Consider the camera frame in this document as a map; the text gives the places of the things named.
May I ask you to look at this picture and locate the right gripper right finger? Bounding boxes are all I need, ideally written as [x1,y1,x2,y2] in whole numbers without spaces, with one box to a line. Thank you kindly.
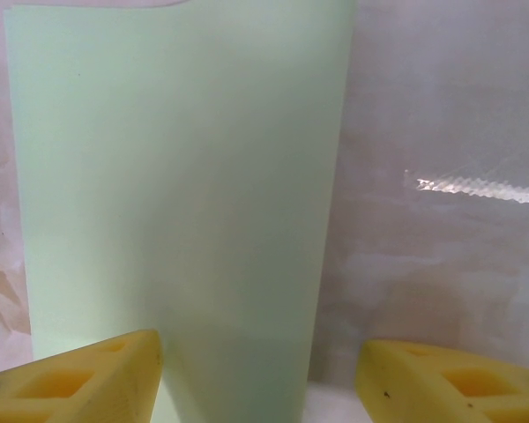
[354,338,529,423]

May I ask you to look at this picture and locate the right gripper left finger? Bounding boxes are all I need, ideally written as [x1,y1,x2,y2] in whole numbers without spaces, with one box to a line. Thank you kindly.
[0,328,165,423]

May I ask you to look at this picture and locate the light green paper sheet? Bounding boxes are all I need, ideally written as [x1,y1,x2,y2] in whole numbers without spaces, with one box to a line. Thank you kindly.
[3,0,357,423]

